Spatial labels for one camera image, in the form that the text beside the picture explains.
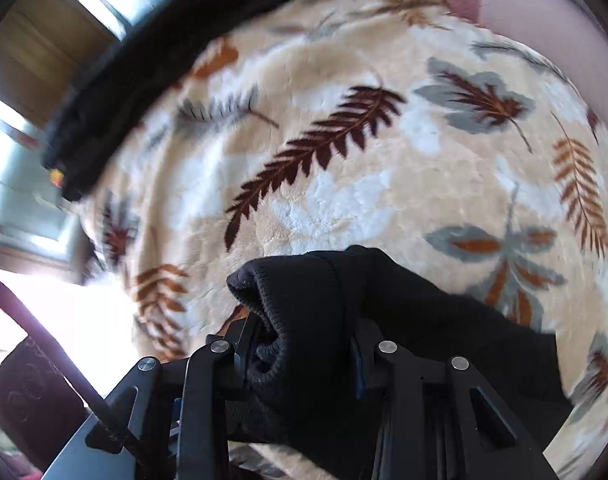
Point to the pink quilted bedspread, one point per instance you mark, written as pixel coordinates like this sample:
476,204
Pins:
565,31

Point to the black garment at bed edge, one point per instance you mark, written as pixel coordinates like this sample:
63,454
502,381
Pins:
113,95

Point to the window with wooden frame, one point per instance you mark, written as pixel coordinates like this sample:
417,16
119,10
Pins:
45,46

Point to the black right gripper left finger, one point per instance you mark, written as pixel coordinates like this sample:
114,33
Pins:
176,411

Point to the black pants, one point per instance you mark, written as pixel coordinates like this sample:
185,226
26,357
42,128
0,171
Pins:
302,373

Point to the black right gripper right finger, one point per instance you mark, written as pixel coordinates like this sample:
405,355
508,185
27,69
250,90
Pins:
437,420

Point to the leaf-patterned fleece blanket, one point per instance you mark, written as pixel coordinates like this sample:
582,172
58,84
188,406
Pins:
468,157

